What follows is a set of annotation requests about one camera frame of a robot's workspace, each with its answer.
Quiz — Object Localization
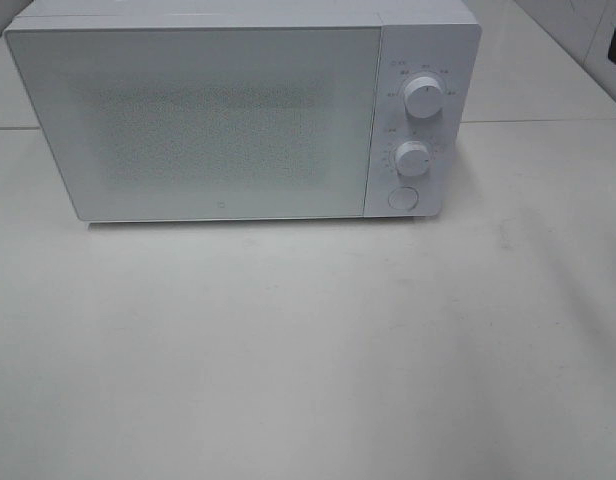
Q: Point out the round white door button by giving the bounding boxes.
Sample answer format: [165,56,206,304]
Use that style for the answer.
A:
[388,187,419,211]

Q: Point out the white microwave knob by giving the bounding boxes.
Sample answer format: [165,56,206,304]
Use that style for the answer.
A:
[403,72,445,119]
[394,141,432,177]

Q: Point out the white microwave door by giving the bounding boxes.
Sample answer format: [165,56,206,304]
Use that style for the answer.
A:
[7,28,380,222]

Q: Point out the white microwave oven body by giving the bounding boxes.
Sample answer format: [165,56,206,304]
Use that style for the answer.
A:
[4,1,482,221]

